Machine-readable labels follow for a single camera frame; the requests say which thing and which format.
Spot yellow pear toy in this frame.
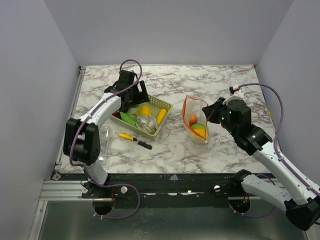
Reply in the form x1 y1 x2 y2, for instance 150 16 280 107
135 105 152 117

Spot clear zip top bag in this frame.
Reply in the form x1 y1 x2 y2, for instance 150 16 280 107
182 95 210 144

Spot orange peach toy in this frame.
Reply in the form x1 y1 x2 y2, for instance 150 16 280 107
188 113 198 127

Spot green cabbage toy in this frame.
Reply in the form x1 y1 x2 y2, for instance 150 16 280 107
191 122 206 130

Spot yellow orange round fruit toy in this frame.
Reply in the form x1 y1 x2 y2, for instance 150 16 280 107
190 128 209 144

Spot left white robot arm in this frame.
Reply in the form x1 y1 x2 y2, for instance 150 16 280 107
63 70 149 198

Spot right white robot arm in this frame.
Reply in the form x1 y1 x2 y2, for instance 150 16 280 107
202 97 320 231

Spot pale green perforated basket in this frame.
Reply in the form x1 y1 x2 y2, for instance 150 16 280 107
110 95 173 141

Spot yellow corn toy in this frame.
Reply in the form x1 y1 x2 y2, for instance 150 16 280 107
156 108 168 126

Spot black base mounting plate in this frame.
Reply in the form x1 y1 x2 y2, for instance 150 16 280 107
49 172 281 210

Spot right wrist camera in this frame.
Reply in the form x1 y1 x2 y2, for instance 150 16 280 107
226 85 244 103

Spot yellow handled black brush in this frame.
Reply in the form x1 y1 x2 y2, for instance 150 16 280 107
119 133 153 150

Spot aluminium frame rail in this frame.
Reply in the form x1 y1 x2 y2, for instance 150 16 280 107
39 180 83 201

